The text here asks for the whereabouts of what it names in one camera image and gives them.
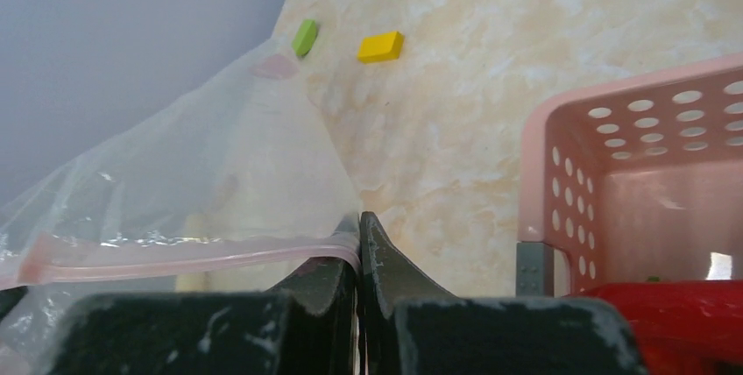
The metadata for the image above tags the pink perforated plastic basket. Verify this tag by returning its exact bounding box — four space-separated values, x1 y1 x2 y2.
515 54 742 296

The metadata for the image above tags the clear zip top bag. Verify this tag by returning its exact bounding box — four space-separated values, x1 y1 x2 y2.
1 39 360 374

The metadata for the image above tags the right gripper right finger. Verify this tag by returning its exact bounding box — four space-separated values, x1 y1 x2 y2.
359 212 647 374

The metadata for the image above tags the yellow rectangular block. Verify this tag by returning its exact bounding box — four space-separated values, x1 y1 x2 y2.
357 31 405 64

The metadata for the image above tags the green block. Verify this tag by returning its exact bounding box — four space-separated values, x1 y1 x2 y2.
291 19 318 58

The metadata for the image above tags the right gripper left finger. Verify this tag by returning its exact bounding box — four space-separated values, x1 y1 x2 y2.
43 214 361 375

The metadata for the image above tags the red chili pepper toy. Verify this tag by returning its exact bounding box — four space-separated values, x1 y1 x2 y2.
574 280 742 374

